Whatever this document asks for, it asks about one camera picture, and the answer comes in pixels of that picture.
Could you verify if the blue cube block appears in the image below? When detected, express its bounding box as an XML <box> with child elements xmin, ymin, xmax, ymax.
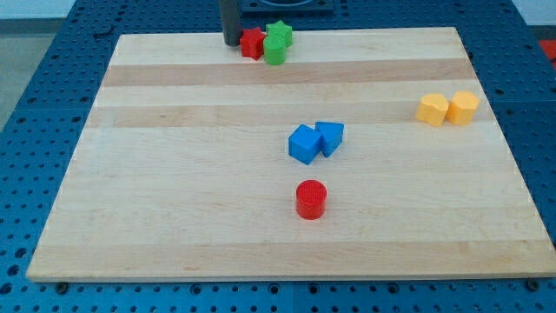
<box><xmin>288</xmin><ymin>124</ymin><xmax>321</xmax><ymax>165</ymax></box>

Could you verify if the red cylinder block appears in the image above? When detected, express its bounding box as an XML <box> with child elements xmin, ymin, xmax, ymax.
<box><xmin>295</xmin><ymin>180</ymin><xmax>328</xmax><ymax>220</ymax></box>

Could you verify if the blue triangle block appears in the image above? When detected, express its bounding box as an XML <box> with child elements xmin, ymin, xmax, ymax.
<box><xmin>315</xmin><ymin>121</ymin><xmax>344</xmax><ymax>157</ymax></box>

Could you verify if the wooden board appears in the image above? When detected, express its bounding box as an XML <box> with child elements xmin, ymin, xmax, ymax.
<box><xmin>27</xmin><ymin>27</ymin><xmax>555</xmax><ymax>283</ymax></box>

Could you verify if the green cylinder block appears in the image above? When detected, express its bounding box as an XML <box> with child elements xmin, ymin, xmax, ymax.
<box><xmin>263</xmin><ymin>36</ymin><xmax>287</xmax><ymax>65</ymax></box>

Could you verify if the red star block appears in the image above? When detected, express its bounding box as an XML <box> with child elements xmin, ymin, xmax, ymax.
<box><xmin>240</xmin><ymin>27</ymin><xmax>266</xmax><ymax>60</ymax></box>

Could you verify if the green star block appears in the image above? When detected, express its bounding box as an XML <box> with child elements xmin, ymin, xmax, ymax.
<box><xmin>266</xmin><ymin>20</ymin><xmax>293</xmax><ymax>47</ymax></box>

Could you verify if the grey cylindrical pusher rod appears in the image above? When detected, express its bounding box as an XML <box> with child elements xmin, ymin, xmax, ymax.
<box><xmin>218</xmin><ymin>0</ymin><xmax>242</xmax><ymax>47</ymax></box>

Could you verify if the yellow heart block left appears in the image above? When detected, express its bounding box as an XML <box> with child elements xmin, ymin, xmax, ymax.
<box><xmin>415</xmin><ymin>93</ymin><xmax>449</xmax><ymax>127</ymax></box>

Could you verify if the yellow heart block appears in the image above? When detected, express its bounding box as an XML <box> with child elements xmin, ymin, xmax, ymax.
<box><xmin>415</xmin><ymin>93</ymin><xmax>449</xmax><ymax>127</ymax></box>
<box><xmin>446</xmin><ymin>90</ymin><xmax>480</xmax><ymax>125</ymax></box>

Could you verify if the yellow heart block right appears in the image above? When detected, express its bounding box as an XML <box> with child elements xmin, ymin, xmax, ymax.
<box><xmin>446</xmin><ymin>90</ymin><xmax>480</xmax><ymax>125</ymax></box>

